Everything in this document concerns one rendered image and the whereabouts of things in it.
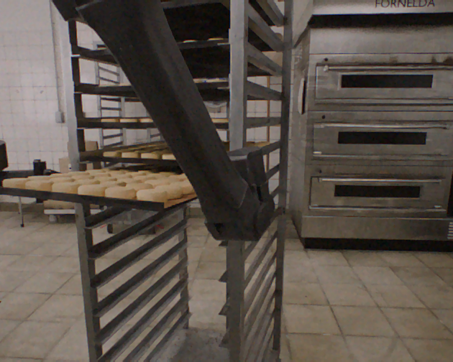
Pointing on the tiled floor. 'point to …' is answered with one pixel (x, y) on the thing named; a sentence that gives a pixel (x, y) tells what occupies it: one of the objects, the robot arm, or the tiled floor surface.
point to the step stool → (16, 205)
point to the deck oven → (381, 126)
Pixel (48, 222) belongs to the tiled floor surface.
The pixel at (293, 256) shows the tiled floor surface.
